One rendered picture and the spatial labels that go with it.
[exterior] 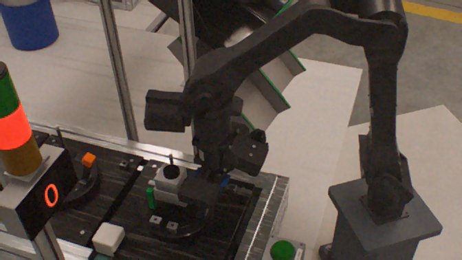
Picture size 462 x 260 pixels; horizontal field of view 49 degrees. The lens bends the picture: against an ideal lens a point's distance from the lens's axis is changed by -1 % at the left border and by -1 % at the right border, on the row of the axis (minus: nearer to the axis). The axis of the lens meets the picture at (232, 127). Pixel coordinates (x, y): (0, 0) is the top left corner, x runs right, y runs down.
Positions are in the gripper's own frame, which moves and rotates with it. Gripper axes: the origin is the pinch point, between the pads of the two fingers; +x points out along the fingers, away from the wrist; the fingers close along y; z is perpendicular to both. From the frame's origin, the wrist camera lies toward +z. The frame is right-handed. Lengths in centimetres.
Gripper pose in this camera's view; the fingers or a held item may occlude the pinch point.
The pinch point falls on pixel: (216, 181)
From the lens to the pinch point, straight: 89.0
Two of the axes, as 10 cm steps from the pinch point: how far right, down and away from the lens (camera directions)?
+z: 9.4, 2.1, -2.7
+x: 0.3, 7.4, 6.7
